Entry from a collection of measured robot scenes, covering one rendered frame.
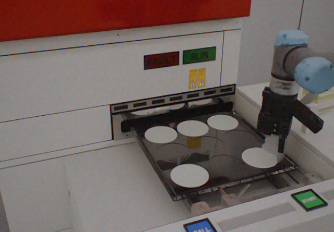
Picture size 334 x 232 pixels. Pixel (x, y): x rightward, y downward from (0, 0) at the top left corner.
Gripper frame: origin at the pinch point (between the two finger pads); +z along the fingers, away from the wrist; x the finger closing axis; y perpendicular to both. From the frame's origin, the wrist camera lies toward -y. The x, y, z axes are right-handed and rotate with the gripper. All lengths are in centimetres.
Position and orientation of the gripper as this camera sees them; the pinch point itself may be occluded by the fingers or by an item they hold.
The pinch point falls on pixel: (281, 158)
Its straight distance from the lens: 114.8
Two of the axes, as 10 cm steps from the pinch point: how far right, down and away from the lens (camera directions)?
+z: 0.0, 8.9, 4.6
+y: -9.1, -1.9, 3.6
